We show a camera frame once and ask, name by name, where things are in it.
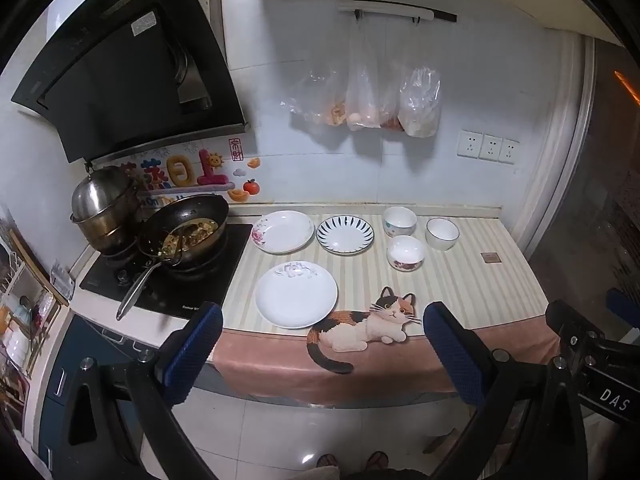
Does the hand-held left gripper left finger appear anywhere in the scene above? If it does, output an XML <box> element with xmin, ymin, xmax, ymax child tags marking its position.
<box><xmin>52</xmin><ymin>301</ymin><xmax>224</xmax><ymax>480</ymax></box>

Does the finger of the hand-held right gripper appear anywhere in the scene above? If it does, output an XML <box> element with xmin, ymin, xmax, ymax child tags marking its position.
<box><xmin>545</xmin><ymin>299</ymin><xmax>603</xmax><ymax>348</ymax></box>
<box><xmin>606</xmin><ymin>287</ymin><xmax>640</xmax><ymax>332</ymax></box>

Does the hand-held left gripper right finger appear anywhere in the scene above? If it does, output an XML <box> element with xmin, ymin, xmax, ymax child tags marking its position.
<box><xmin>422</xmin><ymin>301</ymin><xmax>589</xmax><ymax>480</ymax></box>

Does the white plate with grey flower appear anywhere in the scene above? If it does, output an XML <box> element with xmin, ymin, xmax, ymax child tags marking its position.
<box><xmin>255</xmin><ymin>261</ymin><xmax>340</xmax><ymax>330</ymax></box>

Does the white bowl with red flowers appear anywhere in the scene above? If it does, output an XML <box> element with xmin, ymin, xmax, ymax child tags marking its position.
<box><xmin>386</xmin><ymin>235</ymin><xmax>427</xmax><ymax>272</ymax></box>

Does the white bowl with dark rim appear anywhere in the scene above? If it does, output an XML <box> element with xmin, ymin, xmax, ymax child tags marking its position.
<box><xmin>425</xmin><ymin>217</ymin><xmax>460</xmax><ymax>252</ymax></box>

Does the white plate with pink flowers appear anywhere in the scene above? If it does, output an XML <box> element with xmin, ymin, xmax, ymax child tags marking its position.
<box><xmin>251</xmin><ymin>210</ymin><xmax>316</xmax><ymax>255</ymax></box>

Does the white bowl with blue print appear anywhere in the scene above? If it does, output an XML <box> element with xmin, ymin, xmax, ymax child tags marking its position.
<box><xmin>382</xmin><ymin>206</ymin><xmax>418</xmax><ymax>238</ymax></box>

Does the white plate with dark stripes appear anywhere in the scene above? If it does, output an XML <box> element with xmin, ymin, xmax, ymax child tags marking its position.
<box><xmin>316</xmin><ymin>214</ymin><xmax>376</xmax><ymax>256</ymax></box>

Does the black gas stove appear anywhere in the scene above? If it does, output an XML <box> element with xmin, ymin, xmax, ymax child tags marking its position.
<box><xmin>79</xmin><ymin>222</ymin><xmax>253</xmax><ymax>321</ymax></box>

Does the striped cat print counter mat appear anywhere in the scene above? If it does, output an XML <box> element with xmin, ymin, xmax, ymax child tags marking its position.
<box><xmin>212</xmin><ymin>202</ymin><xmax>562</xmax><ymax>408</ymax></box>

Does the brown cardboard piece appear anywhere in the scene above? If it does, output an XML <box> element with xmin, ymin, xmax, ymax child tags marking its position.
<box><xmin>427</xmin><ymin>427</ymin><xmax>458</xmax><ymax>456</ymax></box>

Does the black wok with food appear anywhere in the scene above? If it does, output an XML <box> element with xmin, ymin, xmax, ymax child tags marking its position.
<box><xmin>136</xmin><ymin>194</ymin><xmax>231</xmax><ymax>269</ymax></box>

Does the dark blue cabinet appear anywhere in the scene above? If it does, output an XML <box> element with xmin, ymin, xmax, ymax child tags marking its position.
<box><xmin>39</xmin><ymin>312</ymin><xmax>151</xmax><ymax>471</ymax></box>

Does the glass sliding door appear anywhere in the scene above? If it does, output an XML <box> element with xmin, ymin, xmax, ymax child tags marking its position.
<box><xmin>530</xmin><ymin>35</ymin><xmax>640</xmax><ymax>311</ymax></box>

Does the small grey packet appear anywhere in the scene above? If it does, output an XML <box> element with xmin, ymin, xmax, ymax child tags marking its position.
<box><xmin>51</xmin><ymin>259</ymin><xmax>77</xmax><ymax>302</ymax></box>

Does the stainless steel stacked pot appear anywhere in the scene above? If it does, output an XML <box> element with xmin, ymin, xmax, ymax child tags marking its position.
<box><xmin>70</xmin><ymin>165</ymin><xmax>144</xmax><ymax>254</ymax></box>

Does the wooden dish rack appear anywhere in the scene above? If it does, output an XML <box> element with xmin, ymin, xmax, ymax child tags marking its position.
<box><xmin>0</xmin><ymin>205</ymin><xmax>69</xmax><ymax>411</ymax></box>

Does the clear plastic bag with eggs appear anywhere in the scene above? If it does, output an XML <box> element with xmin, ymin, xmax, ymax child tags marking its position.
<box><xmin>346</xmin><ymin>15</ymin><xmax>402</xmax><ymax>132</ymax></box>

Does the black range hood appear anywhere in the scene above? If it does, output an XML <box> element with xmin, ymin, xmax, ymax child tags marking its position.
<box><xmin>10</xmin><ymin>0</ymin><xmax>251</xmax><ymax>163</ymax></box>

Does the orange fruit wall sticker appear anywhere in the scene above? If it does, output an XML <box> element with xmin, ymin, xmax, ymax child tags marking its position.
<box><xmin>226</xmin><ymin>157</ymin><xmax>263</xmax><ymax>204</ymax></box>

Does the colourful wall sticker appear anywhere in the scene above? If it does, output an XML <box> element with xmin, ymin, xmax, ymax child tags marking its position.
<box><xmin>116</xmin><ymin>147</ymin><xmax>232</xmax><ymax>206</ymax></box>

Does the white wall hook rail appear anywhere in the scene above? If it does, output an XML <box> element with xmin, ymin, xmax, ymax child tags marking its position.
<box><xmin>336</xmin><ymin>0</ymin><xmax>458</xmax><ymax>23</ymax></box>

